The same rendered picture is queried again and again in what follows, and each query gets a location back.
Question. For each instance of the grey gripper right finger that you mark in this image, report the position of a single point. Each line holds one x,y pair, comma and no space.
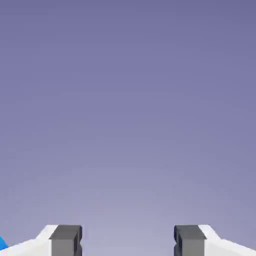
192,243

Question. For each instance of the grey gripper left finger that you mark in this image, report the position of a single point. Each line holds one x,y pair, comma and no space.
62,243

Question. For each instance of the large blue box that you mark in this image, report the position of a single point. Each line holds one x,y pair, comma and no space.
2,243

